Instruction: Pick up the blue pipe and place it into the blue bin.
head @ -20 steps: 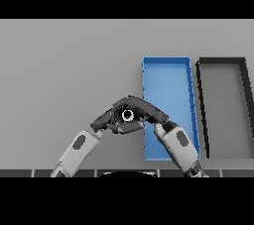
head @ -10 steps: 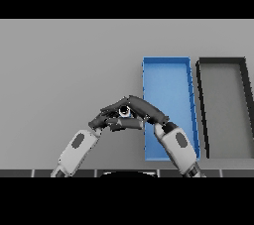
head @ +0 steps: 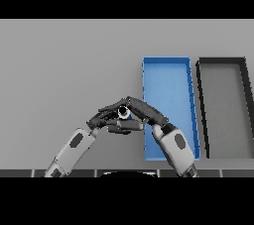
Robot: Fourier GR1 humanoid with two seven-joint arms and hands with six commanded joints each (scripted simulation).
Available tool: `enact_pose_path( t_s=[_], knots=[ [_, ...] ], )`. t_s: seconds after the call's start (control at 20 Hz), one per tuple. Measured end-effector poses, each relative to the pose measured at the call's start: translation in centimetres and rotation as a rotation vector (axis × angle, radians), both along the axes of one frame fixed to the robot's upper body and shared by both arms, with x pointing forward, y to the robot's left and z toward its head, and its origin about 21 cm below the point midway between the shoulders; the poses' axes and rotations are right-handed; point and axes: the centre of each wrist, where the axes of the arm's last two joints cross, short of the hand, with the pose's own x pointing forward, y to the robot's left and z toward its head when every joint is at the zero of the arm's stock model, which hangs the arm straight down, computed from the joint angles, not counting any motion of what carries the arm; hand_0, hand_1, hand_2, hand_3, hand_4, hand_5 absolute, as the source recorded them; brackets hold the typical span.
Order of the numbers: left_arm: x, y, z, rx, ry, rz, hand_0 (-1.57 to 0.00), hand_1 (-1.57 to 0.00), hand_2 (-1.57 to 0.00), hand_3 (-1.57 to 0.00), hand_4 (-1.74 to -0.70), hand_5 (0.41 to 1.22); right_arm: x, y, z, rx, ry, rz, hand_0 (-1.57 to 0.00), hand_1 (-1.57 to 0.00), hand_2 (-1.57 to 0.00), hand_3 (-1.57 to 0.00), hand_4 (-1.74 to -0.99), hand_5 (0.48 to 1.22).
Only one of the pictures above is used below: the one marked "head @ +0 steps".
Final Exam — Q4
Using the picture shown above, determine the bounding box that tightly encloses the dark grey bin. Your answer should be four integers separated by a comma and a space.
195, 56, 254, 160

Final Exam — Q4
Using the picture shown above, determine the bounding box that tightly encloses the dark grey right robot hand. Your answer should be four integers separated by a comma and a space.
106, 95, 180, 135

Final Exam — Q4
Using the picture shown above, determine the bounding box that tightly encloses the blue pipe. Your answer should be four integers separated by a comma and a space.
116, 105, 134, 122

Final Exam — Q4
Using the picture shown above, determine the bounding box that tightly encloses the blue bin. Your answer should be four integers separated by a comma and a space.
142, 56, 201, 162

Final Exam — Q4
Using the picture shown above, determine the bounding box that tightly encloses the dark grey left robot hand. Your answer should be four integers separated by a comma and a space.
85, 98, 129, 131

